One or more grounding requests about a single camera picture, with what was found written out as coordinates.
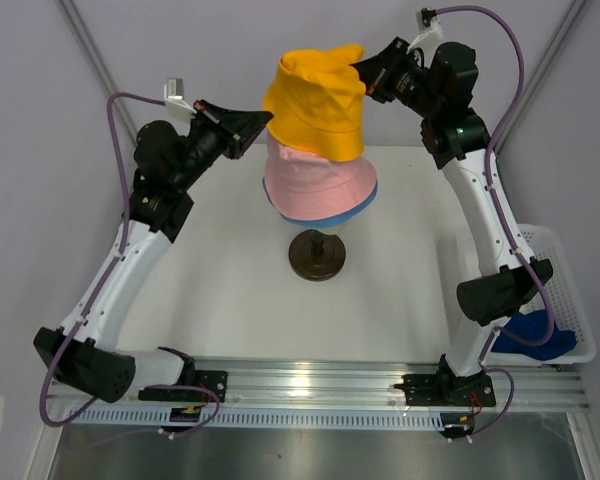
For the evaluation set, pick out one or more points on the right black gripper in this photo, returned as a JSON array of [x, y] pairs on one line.
[[376, 72]]

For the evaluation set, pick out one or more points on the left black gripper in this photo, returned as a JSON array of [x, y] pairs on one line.
[[235, 129]]

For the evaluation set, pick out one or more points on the yellow hat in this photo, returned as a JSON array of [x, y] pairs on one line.
[[316, 99]]

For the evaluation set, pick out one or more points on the pink bucket hat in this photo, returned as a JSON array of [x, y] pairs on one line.
[[289, 164]]

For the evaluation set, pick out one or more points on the blue bucket hat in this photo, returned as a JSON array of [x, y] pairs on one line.
[[320, 203]]

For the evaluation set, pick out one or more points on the cream mannequin head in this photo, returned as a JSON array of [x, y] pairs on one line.
[[316, 256]]

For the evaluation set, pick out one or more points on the dark blue hat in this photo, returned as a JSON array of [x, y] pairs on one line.
[[532, 327]]

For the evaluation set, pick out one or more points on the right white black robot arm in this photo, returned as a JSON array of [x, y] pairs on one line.
[[459, 142]]

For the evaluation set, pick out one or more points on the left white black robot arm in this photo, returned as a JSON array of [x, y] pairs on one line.
[[82, 352]]

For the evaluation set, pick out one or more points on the white plastic basket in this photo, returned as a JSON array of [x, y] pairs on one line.
[[564, 298]]

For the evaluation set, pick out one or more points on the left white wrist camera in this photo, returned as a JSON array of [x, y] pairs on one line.
[[174, 100]]

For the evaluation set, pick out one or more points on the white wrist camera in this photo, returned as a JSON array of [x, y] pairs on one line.
[[174, 100], [430, 30]]

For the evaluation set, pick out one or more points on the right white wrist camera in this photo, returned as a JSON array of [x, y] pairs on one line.
[[430, 30]]

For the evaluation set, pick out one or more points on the left aluminium corner post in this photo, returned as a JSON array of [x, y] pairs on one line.
[[91, 53]]

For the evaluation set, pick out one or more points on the aluminium corner post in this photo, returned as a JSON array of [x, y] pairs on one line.
[[91, 53], [557, 43]]

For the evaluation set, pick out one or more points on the right aluminium corner post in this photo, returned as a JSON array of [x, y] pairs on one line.
[[557, 43]]

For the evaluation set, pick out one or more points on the aluminium mounting rail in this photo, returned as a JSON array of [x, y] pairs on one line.
[[334, 385]]

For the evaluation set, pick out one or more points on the white slotted cable duct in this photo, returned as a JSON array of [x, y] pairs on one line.
[[274, 418]]

